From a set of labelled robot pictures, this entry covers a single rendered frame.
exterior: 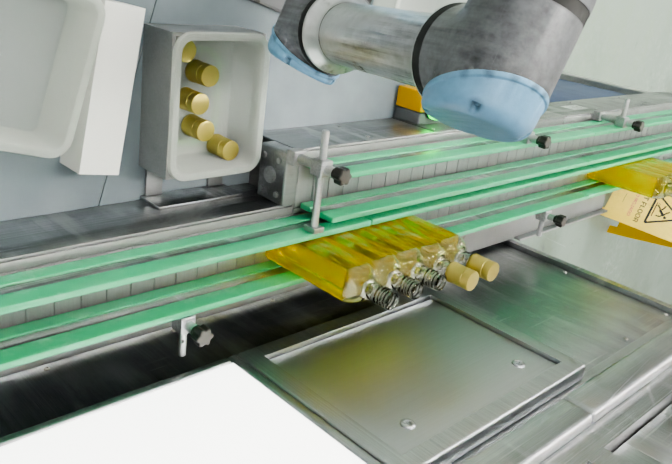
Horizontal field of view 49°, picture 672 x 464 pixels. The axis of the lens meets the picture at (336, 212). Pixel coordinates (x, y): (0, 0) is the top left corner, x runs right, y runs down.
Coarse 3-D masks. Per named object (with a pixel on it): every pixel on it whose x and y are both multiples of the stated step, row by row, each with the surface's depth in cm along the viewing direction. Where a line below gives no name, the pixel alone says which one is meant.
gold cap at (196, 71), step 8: (192, 64) 113; (200, 64) 112; (208, 64) 112; (192, 72) 113; (200, 72) 111; (208, 72) 112; (216, 72) 113; (192, 80) 114; (200, 80) 112; (208, 80) 112; (216, 80) 113
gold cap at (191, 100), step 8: (184, 88) 114; (184, 96) 113; (192, 96) 112; (200, 96) 112; (184, 104) 113; (192, 104) 112; (200, 104) 113; (208, 104) 114; (192, 112) 113; (200, 112) 113
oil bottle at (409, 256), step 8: (352, 232) 125; (360, 232) 125; (368, 232) 125; (376, 232) 125; (384, 232) 126; (368, 240) 122; (376, 240) 122; (384, 240) 122; (392, 240) 123; (400, 240) 123; (384, 248) 120; (392, 248) 120; (400, 248) 120; (408, 248) 120; (416, 248) 121; (400, 256) 118; (408, 256) 118; (416, 256) 119; (408, 264) 118; (416, 264) 118; (408, 272) 118
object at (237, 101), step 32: (192, 32) 105; (224, 32) 109; (224, 64) 119; (256, 64) 117; (224, 96) 121; (256, 96) 118; (224, 128) 123; (256, 128) 119; (192, 160) 118; (224, 160) 120; (256, 160) 121
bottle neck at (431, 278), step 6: (420, 264) 118; (414, 270) 118; (420, 270) 117; (426, 270) 117; (432, 270) 117; (414, 276) 118; (420, 276) 117; (426, 276) 116; (432, 276) 116; (438, 276) 115; (444, 276) 116; (426, 282) 116; (432, 282) 115; (438, 282) 117; (444, 282) 117; (432, 288) 116; (438, 288) 116
